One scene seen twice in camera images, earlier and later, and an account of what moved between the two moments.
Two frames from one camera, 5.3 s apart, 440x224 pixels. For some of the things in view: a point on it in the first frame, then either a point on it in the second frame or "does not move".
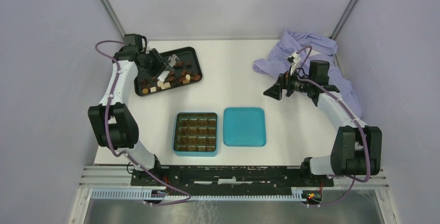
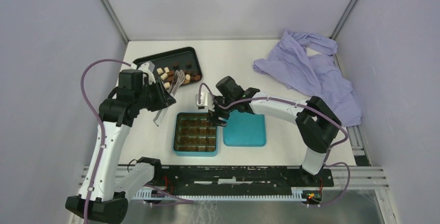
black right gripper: (285, 81) to (216, 120)
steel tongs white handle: (172, 60) to (178, 80)
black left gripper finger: (167, 66) to (165, 98)
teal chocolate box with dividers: (196, 134) does not move
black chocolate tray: (187, 70) does not move
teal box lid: (244, 127) does not move
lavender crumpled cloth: (294, 52) does not move
